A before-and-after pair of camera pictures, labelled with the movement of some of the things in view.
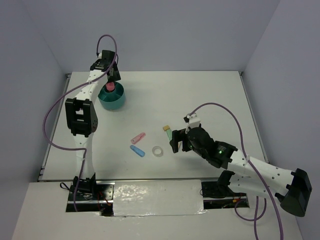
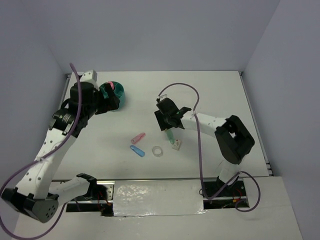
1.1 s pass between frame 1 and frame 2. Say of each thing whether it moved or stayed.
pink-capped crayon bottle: stayed
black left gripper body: moved
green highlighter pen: stayed
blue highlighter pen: stayed
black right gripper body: moved
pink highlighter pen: stayed
